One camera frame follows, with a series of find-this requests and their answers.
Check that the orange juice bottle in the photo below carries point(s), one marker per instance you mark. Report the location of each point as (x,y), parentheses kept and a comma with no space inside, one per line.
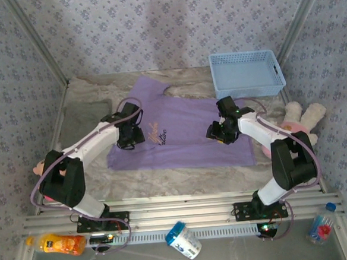
(62,244)

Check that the aluminium corner post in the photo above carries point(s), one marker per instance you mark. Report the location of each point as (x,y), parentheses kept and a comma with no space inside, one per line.
(38,41)
(301,17)

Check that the white bunny plush pink dress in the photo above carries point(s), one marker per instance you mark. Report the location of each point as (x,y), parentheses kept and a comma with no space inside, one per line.
(312,115)

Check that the light blue perforated plastic basket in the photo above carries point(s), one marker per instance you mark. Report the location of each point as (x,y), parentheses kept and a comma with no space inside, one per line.
(241,71)

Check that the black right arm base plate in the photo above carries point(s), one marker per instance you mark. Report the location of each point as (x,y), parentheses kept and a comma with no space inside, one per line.
(241,211)

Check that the purple printed t-shirt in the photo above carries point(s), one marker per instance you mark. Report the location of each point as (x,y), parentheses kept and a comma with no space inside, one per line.
(185,129)

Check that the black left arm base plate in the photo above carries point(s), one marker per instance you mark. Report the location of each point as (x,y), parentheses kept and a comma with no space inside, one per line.
(120,220)

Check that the black controller board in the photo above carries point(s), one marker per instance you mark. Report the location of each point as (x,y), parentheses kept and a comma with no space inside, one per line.
(266,229)
(100,239)

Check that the white can blue lid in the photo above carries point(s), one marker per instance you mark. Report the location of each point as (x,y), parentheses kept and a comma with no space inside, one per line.
(184,242)

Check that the pink baby doll plush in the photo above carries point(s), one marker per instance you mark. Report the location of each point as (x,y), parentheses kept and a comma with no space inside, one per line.
(38,168)

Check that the aluminium front rail frame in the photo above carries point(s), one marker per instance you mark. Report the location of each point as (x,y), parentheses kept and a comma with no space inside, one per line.
(179,210)

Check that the clear water bottle blue cap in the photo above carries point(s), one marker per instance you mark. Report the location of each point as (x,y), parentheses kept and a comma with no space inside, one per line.
(320,229)

